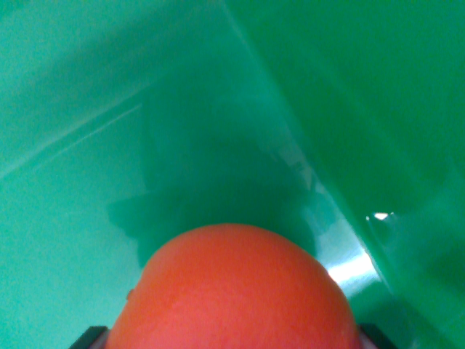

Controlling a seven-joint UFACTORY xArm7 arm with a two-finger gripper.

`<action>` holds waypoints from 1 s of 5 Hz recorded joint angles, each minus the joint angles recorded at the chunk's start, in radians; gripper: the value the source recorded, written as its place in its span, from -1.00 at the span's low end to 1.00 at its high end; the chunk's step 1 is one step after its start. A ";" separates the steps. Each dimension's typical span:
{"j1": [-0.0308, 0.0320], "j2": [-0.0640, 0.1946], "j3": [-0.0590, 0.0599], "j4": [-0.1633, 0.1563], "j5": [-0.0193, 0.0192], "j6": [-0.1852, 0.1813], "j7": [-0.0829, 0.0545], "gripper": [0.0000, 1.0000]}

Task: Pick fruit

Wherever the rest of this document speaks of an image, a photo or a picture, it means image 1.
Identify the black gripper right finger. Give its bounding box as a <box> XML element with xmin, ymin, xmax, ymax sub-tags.
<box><xmin>357</xmin><ymin>322</ymin><xmax>400</xmax><ymax>349</ymax></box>

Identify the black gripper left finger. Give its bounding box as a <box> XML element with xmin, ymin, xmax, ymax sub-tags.
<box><xmin>70</xmin><ymin>326</ymin><xmax>110</xmax><ymax>349</ymax></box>

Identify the orange mandarin fruit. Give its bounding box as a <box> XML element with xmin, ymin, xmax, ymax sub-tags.
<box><xmin>106</xmin><ymin>223</ymin><xmax>361</xmax><ymax>349</ymax></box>

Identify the green plastic bin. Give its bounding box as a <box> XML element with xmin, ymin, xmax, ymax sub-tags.
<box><xmin>0</xmin><ymin>0</ymin><xmax>465</xmax><ymax>349</ymax></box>

